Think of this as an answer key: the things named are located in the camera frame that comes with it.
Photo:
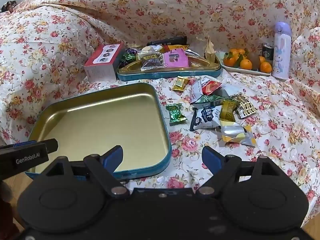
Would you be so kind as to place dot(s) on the gold candy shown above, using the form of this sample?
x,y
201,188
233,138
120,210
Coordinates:
x,y
180,84

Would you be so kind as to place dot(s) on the blue white snack packet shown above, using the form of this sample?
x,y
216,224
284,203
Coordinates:
x,y
205,118

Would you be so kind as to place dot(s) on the empty gold square tin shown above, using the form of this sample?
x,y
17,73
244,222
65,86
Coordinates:
x,y
129,116

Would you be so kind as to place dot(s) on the dark brown snack packet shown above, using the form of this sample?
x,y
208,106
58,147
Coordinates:
x,y
150,60

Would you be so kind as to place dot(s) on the blue tin snack tray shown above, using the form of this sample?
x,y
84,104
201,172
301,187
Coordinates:
x,y
198,66

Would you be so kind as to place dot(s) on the purple rabbit thermos bottle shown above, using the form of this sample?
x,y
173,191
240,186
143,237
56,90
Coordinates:
x,y
282,50

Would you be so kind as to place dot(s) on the brown kiwi fruit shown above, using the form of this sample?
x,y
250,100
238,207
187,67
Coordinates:
x,y
255,60

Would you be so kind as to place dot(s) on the mandarin orange front right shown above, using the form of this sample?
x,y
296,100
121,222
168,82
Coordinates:
x,y
266,67

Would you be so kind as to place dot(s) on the pink snack packet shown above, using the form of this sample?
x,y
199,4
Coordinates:
x,y
175,58

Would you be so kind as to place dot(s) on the mandarin orange front left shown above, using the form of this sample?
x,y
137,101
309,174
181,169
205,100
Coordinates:
x,y
246,64

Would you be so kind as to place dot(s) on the yellow green tea packet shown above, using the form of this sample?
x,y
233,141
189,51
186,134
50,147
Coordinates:
x,y
227,108

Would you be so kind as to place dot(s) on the green white snack packet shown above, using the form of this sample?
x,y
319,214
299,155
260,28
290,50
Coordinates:
x,y
206,101

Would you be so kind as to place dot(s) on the silver yellow snack packet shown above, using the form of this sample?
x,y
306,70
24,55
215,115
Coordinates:
x,y
236,133

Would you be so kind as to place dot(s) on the red white hawthorn packet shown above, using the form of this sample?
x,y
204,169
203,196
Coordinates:
x,y
210,87

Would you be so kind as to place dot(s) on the dark object on sofa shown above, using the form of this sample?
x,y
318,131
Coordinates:
x,y
9,6

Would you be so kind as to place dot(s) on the black starbucks can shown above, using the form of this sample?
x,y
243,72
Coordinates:
x,y
268,52

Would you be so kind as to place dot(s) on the green candy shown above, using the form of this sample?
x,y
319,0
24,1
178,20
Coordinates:
x,y
176,116

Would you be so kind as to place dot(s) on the pale green fruit plate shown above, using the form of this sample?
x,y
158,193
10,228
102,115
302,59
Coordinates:
x,y
220,55

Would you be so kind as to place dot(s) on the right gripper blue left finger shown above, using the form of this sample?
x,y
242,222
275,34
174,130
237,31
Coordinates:
x,y
102,168

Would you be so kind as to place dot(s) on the brown heart pattern packet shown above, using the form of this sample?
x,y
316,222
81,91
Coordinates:
x,y
245,108

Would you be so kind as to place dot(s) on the purple green foil candies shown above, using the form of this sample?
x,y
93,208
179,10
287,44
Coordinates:
x,y
129,56

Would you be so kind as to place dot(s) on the red white cardboard box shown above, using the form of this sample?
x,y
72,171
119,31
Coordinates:
x,y
102,65

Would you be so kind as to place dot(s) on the tan paper bag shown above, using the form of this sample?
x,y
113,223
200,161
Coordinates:
x,y
210,53

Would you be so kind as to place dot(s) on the floral sofa cover cloth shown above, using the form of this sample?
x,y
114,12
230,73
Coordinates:
x,y
45,44

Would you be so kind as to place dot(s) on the black remote control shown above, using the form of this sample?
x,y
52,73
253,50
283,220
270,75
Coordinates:
x,y
178,40

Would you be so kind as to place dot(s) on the white hawthorn strip packet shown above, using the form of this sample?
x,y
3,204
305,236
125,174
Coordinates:
x,y
196,91

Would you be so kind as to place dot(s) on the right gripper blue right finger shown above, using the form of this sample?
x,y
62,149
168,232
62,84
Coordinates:
x,y
222,169

